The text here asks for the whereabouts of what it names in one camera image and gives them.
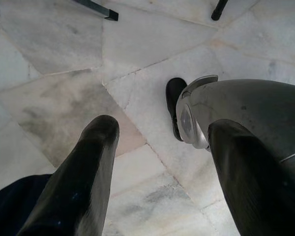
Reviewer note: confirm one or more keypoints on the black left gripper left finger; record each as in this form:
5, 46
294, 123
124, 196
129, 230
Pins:
76, 184

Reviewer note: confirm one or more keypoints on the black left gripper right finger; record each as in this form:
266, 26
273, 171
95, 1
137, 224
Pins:
248, 184

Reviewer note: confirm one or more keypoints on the navy T-shirt red collar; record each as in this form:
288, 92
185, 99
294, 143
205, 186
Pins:
12, 204

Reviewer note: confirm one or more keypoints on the silver robot left leg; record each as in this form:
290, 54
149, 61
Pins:
248, 103

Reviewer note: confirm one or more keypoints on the marble top folding table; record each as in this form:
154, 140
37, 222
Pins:
218, 11

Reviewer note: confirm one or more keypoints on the black metal floor bar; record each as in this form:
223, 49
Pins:
98, 9

